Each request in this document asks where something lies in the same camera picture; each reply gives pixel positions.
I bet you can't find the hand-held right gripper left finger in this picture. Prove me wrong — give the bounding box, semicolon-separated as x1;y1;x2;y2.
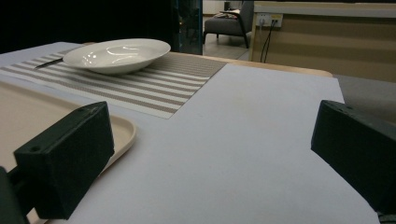
13;101;116;220

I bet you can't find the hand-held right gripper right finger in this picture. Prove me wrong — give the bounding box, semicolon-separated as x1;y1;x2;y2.
310;99;396;216

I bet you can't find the beige plastic tray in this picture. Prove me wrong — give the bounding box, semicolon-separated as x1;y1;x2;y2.
0;80;137;224

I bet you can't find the dark table knife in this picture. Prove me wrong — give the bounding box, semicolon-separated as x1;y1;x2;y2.
34;57;64;70

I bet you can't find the beige counter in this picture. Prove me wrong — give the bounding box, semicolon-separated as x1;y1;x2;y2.
248;1;396;84

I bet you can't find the striped placemat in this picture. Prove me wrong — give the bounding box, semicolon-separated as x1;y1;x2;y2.
0;46;228;120

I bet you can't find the white shallow bowl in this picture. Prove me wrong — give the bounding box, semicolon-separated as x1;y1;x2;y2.
62;37;172;76

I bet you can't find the grey armchair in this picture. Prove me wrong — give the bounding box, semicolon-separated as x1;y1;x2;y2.
204;0;255;49

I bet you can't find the black power cable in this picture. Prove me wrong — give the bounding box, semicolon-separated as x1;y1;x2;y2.
260;20;278;63

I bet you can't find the wall power socket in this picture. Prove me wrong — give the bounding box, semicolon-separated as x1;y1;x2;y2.
255;12;284;28

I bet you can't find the dark teal post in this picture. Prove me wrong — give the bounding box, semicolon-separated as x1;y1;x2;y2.
170;0;204;56

